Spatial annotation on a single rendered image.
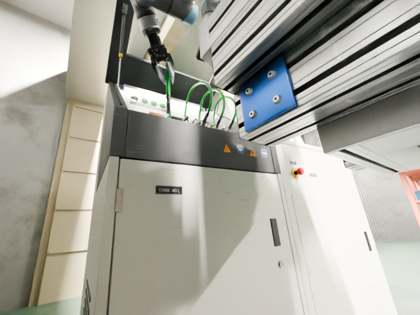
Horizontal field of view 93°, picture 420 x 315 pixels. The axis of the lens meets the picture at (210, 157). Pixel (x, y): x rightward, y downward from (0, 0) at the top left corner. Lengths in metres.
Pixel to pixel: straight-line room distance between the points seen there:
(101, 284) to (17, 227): 2.39
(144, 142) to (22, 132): 2.60
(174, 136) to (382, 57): 0.56
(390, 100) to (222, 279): 0.59
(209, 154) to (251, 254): 0.37
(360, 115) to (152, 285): 0.56
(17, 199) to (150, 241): 2.46
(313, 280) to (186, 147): 0.72
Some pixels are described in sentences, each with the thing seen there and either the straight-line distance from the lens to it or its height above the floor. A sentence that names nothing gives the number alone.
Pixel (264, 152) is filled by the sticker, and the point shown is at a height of 0.88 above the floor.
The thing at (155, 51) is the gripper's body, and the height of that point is 1.27.
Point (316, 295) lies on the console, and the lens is 1.03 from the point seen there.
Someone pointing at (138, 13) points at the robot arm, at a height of 1.36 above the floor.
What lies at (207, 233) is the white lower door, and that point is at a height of 0.57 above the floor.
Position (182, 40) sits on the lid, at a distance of 1.41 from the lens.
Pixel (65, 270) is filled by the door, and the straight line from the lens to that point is 2.88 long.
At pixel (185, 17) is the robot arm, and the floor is 1.33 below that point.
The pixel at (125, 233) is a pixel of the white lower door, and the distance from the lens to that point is 0.58.
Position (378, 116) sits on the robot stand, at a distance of 0.35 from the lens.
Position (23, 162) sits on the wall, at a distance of 3.05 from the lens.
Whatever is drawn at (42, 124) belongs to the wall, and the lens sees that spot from 3.21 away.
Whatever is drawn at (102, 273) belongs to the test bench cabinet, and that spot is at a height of 0.50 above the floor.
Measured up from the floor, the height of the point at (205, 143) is 0.88.
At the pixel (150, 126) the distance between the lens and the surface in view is 0.67.
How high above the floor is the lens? 0.58
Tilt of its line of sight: 19 degrees up
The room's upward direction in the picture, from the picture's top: 5 degrees counter-clockwise
